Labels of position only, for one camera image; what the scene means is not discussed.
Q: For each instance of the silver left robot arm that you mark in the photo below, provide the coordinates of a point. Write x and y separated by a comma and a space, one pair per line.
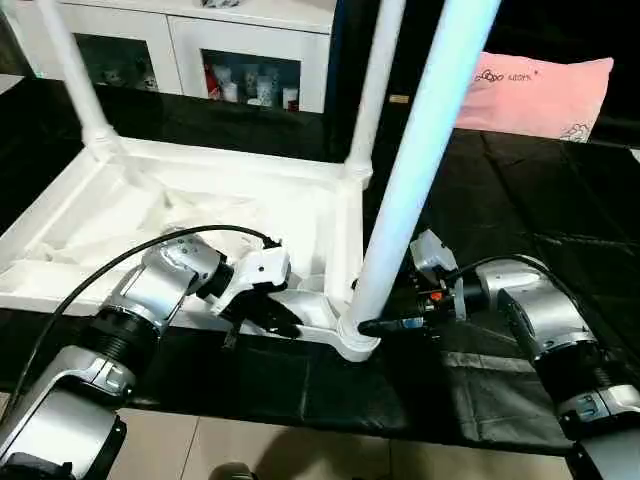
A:
150, 290

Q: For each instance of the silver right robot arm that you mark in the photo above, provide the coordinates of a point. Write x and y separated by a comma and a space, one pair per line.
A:
535, 310

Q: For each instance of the black work mat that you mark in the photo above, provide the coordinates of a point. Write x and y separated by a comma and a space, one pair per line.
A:
540, 220

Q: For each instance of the dark robot foot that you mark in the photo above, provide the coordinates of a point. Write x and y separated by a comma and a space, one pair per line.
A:
234, 473

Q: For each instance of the small yellow label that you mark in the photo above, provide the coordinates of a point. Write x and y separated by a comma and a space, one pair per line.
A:
399, 99

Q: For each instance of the pink pillow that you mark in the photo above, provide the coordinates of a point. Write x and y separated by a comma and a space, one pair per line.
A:
540, 98

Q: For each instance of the white glass-door cabinet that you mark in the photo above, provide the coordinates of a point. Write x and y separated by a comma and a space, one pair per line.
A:
160, 45

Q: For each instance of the small black white trinket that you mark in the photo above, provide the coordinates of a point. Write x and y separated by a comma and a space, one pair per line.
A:
221, 3

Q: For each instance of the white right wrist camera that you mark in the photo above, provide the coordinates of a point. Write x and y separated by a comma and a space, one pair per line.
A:
432, 258

